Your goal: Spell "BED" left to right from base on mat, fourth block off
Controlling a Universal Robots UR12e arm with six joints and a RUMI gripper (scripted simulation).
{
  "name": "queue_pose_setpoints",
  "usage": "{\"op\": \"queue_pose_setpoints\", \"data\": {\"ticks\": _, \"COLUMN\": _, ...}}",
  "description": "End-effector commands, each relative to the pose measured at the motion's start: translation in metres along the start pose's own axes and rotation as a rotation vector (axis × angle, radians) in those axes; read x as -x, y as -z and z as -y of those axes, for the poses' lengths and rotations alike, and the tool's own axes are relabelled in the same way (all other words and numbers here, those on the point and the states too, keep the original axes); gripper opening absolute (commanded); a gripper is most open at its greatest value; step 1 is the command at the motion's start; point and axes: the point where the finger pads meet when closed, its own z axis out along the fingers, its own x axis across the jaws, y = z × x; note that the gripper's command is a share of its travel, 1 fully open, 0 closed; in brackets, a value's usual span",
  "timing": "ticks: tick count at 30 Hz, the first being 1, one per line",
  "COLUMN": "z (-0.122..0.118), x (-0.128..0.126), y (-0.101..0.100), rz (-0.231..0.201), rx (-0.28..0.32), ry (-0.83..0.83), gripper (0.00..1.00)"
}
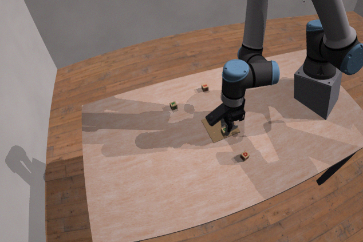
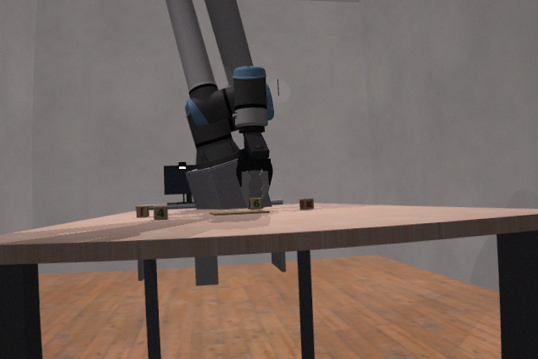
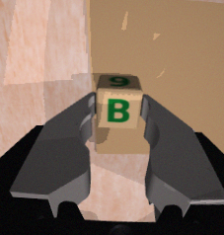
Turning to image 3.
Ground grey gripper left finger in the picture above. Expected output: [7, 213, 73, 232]
[0, 92, 96, 233]

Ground wooden letter block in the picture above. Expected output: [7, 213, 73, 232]
[96, 74, 143, 128]

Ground tan square mat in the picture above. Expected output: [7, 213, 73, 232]
[86, 0, 224, 154]

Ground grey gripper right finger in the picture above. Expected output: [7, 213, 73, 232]
[140, 94, 224, 232]

